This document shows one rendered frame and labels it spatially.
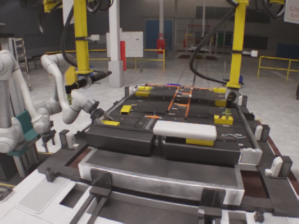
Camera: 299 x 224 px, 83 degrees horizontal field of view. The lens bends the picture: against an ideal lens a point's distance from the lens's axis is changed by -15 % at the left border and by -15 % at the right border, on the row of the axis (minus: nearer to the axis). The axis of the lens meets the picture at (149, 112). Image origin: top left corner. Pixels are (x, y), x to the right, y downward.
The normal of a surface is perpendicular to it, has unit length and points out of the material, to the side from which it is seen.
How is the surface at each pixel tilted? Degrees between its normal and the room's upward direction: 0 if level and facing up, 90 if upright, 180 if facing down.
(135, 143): 90
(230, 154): 90
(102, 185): 90
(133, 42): 90
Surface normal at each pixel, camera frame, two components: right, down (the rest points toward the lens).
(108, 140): -0.25, 0.36
